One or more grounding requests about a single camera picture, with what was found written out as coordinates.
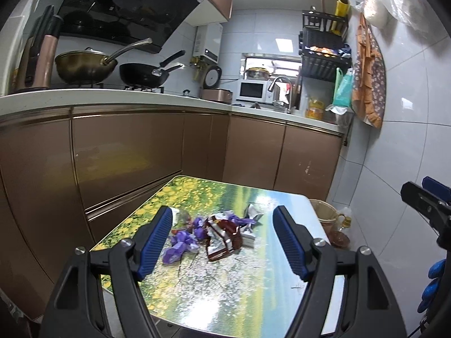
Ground black knife block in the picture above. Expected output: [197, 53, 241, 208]
[17, 5, 64, 91]

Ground rose gold thermos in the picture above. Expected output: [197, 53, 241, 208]
[32, 16, 64, 89]

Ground pot with lid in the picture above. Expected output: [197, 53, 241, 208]
[246, 66, 273, 81]

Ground black frying pan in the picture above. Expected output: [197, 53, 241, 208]
[119, 50, 186, 88]

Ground black range hood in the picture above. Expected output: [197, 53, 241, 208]
[56, 0, 208, 55]

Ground white water heater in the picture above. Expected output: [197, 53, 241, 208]
[193, 23, 224, 66]

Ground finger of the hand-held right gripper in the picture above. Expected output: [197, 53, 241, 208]
[401, 181, 451, 240]
[422, 176, 451, 205]

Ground orange floral apron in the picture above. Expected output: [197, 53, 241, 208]
[351, 13, 387, 129]

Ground brass wok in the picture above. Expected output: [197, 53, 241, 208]
[54, 38, 154, 86]

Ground green plastic bag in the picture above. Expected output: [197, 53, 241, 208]
[333, 68, 357, 109]

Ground yellow oil bottle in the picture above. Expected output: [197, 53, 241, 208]
[305, 99, 326, 119]

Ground red-brown foil snack wrapper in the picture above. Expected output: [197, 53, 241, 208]
[205, 215, 244, 262]

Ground person's right hand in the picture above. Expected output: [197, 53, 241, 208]
[418, 259, 449, 314]

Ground folding table with flower print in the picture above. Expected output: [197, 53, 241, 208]
[0, 105, 345, 324]

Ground gas stove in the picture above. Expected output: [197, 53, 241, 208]
[49, 82, 167, 94]

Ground chrome faucet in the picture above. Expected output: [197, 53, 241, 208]
[268, 76, 294, 113]

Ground rose gold rice cooker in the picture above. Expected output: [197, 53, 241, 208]
[202, 65, 235, 105]

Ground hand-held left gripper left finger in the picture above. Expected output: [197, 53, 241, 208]
[39, 206, 173, 338]

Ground clear candy wrapper red twist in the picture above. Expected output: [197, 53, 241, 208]
[171, 207, 193, 236]

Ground white microwave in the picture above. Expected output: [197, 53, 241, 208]
[236, 80, 270, 102]

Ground black dish rack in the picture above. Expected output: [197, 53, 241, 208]
[299, 10, 353, 82]

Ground crumpled silver wrapper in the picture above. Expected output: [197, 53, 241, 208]
[246, 202, 266, 222]

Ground purple candy wrapper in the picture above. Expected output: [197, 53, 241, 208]
[171, 228, 198, 252]
[161, 242, 188, 265]
[225, 210, 260, 230]
[189, 216, 209, 241]

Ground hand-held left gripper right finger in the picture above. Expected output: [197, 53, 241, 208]
[273, 205, 409, 338]

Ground large cooking oil bottle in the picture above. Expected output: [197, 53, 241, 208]
[329, 207, 353, 249]

